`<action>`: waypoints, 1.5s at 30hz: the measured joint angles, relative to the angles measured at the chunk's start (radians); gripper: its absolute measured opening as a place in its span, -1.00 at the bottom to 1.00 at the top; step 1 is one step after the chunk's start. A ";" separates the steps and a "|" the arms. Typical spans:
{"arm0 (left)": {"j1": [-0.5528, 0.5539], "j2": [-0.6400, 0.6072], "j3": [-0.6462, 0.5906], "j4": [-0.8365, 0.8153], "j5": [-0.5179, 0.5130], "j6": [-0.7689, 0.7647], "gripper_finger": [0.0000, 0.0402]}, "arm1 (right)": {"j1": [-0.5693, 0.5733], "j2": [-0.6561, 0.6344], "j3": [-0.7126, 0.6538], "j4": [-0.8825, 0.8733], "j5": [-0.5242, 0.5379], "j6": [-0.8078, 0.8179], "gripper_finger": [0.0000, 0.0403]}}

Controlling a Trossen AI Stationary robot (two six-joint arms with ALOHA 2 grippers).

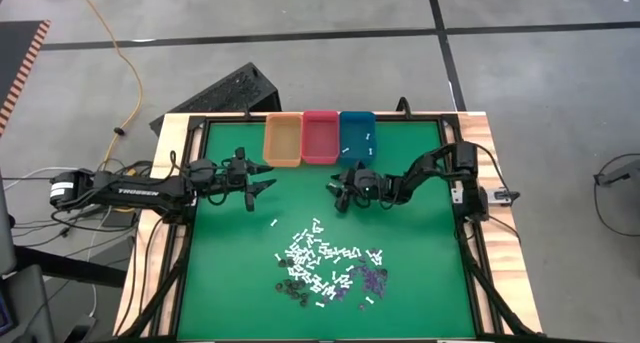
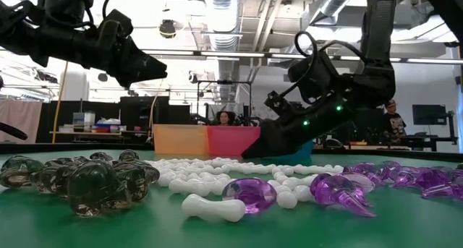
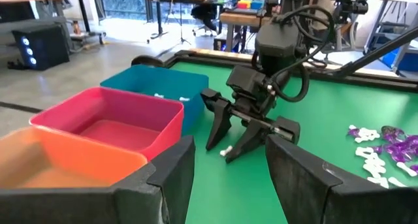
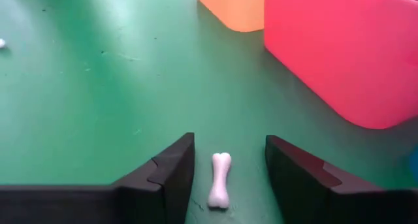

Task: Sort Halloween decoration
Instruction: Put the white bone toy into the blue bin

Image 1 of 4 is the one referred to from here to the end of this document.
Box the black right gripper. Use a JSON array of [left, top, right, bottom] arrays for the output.
[[325, 165, 392, 215]]

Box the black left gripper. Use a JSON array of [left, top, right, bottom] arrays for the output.
[[214, 146, 278, 214]]

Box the orange plastic bin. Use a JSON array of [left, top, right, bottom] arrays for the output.
[[262, 112, 304, 168]]

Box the pink plastic bin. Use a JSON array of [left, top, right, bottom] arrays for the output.
[[300, 110, 341, 165]]

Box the blue plastic bin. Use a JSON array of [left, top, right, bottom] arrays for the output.
[[338, 110, 378, 166]]

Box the black perforated metal case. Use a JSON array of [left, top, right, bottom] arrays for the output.
[[149, 61, 283, 134]]

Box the green table mat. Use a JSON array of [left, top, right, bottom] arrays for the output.
[[175, 121, 477, 340]]

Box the wooden table side board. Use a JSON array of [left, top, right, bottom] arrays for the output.
[[113, 112, 206, 337], [457, 111, 545, 335]]

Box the black floor bar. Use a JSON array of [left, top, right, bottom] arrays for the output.
[[13, 244, 129, 288]]

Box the black mat orange striped edge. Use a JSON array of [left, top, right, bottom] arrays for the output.
[[0, 18, 53, 137]]

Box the black table frame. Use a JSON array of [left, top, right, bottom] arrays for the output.
[[114, 110, 541, 343]]

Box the yellow extension cable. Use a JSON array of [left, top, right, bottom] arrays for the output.
[[73, 0, 145, 172]]

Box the black floor cable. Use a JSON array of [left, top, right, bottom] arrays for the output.
[[593, 152, 640, 238]]

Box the grey metal post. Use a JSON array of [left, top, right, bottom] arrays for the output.
[[0, 166, 17, 277]]

